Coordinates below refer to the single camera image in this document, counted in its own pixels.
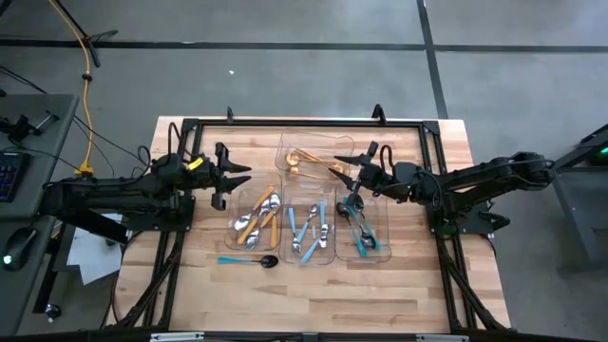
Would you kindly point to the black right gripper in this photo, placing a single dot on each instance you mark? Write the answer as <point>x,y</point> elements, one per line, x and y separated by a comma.
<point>404,183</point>

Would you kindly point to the clear plastic bin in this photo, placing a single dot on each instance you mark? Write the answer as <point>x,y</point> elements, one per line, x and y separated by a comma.
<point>233,183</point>
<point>385,223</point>
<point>313,140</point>
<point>290,259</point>

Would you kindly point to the black computer mouse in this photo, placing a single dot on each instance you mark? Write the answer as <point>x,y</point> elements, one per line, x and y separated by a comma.
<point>19,247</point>

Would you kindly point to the grey side desk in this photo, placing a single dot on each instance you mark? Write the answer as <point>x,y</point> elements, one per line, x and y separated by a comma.
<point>47,142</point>
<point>19,294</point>

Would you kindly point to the black keyboard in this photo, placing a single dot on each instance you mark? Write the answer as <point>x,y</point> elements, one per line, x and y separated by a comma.
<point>9,176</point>

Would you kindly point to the black table frame rail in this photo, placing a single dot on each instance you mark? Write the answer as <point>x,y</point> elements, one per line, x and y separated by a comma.
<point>309,123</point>

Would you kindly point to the black horizontal frame beam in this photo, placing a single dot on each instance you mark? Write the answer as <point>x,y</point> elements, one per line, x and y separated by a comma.
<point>304,337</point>

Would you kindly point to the black tripod stand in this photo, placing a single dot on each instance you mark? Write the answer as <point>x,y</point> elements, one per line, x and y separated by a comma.
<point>93,52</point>

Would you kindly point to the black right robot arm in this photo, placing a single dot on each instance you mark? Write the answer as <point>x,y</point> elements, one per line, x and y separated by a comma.
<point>489,176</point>

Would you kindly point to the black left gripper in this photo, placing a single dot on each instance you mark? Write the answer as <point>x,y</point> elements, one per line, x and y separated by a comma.
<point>199,176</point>

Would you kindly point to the black desk clamp device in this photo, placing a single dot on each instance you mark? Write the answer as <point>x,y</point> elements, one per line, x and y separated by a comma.
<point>21,127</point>

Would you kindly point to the white paper sheets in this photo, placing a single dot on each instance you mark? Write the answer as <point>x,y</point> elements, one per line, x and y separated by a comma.
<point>90,259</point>

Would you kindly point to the silver metal bracket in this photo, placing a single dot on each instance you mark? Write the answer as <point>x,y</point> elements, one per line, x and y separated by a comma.
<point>442,337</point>
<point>176,336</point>

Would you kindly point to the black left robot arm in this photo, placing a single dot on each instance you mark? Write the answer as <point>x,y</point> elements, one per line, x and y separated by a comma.
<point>104,192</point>

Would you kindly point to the yellow tape tag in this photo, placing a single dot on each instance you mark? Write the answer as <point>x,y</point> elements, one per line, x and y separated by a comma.
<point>195,164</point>

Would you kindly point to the black box green light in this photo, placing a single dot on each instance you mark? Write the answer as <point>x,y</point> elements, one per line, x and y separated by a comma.
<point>599,159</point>

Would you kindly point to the black caster wheel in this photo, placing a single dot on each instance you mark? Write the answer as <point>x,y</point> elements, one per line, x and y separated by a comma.
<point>52,311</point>

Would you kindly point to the grey metal stand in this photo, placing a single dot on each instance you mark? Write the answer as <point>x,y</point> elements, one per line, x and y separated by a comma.
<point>584,209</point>

